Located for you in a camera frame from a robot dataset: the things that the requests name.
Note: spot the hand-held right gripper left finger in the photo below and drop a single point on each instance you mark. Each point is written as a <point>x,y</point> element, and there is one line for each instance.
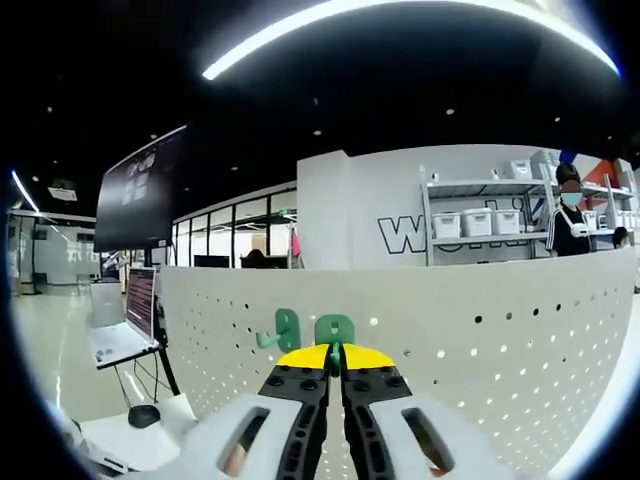
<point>295,400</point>

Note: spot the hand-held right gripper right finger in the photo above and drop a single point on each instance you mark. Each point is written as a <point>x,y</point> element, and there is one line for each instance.
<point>375,395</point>

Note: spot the green hook assembly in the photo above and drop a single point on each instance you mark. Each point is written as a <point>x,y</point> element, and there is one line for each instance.
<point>325,327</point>
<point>289,325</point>

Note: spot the white perforated mounting plate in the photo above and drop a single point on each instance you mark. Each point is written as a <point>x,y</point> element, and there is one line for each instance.
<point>450,300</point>

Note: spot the black laptop stand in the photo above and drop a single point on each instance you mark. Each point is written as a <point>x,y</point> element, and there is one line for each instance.
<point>167,372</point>

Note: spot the black computer mouse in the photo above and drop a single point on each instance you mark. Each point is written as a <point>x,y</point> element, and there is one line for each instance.
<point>144,416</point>

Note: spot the open silver laptop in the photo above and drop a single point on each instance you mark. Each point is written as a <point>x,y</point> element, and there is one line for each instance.
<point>125,342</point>

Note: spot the white storage box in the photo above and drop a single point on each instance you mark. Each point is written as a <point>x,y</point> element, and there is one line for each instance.
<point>477,222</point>
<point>446,225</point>
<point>507,221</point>

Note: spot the closed silver laptop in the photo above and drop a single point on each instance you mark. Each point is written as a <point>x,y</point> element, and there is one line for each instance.
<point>106,305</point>

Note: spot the metal shelf rack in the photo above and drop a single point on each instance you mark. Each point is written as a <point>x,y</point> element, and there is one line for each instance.
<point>480,186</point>

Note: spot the large dark display screen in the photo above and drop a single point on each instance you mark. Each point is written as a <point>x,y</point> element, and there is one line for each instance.
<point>140,195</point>

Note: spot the ceiling air conditioner vent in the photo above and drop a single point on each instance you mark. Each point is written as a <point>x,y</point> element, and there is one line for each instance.
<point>62,192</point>

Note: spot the linear ceiling light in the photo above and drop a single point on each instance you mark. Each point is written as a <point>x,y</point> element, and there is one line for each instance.
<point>250,50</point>

